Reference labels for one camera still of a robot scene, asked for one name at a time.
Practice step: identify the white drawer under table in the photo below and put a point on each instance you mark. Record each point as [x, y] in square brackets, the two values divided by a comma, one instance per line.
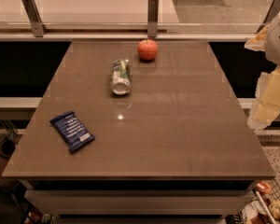
[143, 202]

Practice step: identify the dark round bin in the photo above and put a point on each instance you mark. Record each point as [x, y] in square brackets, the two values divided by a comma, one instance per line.
[7, 148]

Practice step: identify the blue snack bar wrapper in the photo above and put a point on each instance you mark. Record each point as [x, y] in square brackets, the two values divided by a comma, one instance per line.
[74, 133]

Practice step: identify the green soda can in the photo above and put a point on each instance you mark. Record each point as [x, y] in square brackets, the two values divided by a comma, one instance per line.
[120, 77]

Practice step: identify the metal railing bracket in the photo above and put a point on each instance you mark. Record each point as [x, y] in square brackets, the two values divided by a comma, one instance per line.
[38, 28]
[273, 10]
[152, 17]

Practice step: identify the middle metal railing bracket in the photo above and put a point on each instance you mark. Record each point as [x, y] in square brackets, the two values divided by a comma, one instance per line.
[152, 17]

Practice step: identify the right metal railing bracket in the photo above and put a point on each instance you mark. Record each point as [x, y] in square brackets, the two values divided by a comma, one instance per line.
[273, 10]

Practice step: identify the left metal railing bracket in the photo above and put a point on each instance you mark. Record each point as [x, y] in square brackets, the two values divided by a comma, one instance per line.
[38, 28]

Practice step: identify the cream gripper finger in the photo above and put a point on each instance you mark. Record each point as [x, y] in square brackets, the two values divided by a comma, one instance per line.
[258, 42]
[266, 108]

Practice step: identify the red apple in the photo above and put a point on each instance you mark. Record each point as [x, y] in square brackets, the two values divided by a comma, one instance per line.
[147, 49]

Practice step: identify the wire basket with snacks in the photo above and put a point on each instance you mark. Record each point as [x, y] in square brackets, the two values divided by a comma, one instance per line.
[264, 208]

